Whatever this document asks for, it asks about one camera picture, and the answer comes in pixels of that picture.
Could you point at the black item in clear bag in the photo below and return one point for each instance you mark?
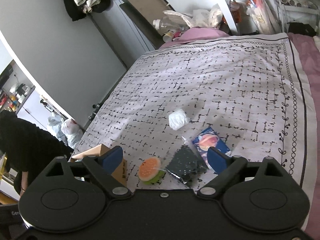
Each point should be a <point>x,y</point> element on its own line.
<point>186,164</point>

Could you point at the white plastic bags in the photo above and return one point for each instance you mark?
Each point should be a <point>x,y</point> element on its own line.
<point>67,131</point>

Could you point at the white black patterned bedspread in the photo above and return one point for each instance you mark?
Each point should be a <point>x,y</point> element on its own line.
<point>251,90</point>

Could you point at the brown framed board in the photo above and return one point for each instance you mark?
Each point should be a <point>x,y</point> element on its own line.
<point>142,13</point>

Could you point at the clear plastic bottle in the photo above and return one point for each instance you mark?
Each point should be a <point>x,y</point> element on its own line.
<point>166,24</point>

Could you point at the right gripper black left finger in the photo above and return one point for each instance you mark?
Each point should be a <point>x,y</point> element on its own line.
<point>101,169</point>

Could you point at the person in black top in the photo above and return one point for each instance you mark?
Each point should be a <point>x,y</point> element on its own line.
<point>29,149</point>

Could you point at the open cardboard box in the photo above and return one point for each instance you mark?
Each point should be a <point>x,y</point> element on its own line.
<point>110,159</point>

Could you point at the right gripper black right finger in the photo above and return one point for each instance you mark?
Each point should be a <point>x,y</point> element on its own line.
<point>228,171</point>

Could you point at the burger shaped plush toy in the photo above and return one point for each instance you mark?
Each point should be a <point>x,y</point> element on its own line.
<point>150,171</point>

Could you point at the blue planet tissue pack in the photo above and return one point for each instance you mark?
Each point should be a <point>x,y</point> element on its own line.
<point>206,139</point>

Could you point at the white rolled cloth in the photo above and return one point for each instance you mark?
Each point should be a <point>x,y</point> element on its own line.
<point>177,119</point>

